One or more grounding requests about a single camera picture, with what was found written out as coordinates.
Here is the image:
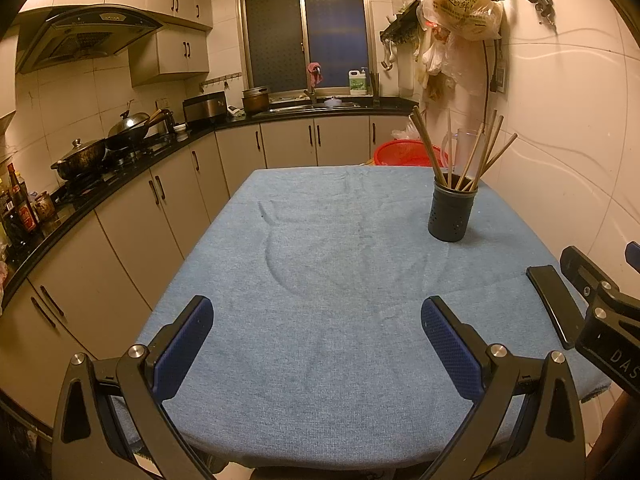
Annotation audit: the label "dark perforated utensil holder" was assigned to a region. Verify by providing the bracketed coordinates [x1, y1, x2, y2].
[427, 176, 479, 242]

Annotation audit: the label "black smartphone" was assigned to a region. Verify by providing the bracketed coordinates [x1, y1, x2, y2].
[526, 264, 588, 350]

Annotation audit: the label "set of wooden chopsticks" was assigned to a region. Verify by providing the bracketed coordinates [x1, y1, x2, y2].
[409, 105, 519, 193]

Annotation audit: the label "range hood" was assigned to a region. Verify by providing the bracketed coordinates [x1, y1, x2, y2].
[15, 5, 165, 75]

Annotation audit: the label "black kitchen countertop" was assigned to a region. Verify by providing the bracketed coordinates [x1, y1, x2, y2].
[0, 95, 420, 311]

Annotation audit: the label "brown metal pot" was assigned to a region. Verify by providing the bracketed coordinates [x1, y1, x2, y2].
[242, 86, 271, 113]

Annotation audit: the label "black power cable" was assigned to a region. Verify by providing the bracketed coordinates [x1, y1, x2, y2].
[481, 40, 501, 117]

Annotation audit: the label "beige lower cabinets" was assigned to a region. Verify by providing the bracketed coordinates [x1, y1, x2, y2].
[0, 110, 416, 431]

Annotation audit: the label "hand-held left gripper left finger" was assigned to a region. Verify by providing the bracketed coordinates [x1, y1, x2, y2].
[52, 295, 215, 480]

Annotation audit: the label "large printed plastic bag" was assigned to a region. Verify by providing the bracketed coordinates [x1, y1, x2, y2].
[421, 0, 503, 41]

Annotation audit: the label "wall power socket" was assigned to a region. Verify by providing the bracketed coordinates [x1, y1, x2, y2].
[489, 40, 507, 93]

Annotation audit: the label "brown ceramic jar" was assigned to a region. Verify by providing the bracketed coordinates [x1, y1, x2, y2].
[31, 191, 56, 221]

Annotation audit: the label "steel kitchen sink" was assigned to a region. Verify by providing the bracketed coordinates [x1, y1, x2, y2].
[260, 101, 362, 112]

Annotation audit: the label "silver bread maker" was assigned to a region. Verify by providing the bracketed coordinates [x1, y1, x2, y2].
[182, 91, 227, 128]

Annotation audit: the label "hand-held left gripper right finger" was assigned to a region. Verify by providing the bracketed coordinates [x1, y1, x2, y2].
[420, 296, 586, 480]

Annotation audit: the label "clear glass pitcher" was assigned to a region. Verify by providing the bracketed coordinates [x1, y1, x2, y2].
[442, 129, 483, 176]

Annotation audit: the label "wok with silver lid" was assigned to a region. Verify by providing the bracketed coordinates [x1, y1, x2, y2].
[106, 100, 173, 153]

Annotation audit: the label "gas stove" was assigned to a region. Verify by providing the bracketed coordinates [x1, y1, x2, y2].
[50, 142, 168, 197]

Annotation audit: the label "beige upper cabinets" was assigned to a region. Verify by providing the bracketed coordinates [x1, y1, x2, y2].
[17, 0, 215, 88]

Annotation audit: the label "dark sauce bottles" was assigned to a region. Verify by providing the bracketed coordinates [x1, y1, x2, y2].
[0, 162, 41, 251]

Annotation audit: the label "black lidded cooking pot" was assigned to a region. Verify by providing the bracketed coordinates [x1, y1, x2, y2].
[50, 138, 108, 181]

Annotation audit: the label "person's right forearm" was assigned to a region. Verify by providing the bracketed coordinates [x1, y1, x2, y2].
[585, 390, 640, 480]

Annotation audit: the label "hanging plastic bags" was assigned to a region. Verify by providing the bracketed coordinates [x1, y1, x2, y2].
[395, 0, 486, 106]

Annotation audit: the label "red plastic basket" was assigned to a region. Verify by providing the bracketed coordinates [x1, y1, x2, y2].
[374, 141, 449, 168]

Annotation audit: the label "beige cabinets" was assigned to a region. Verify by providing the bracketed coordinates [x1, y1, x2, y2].
[0, 110, 416, 431]
[17, 0, 215, 88]

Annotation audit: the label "kitchen window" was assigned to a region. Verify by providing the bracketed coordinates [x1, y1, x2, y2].
[239, 0, 373, 96]

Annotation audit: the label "black wall shelf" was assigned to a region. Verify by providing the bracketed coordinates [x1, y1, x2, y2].
[380, 0, 421, 43]

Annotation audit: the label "blue tablecloth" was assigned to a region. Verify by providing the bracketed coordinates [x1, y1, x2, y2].
[112, 164, 612, 468]

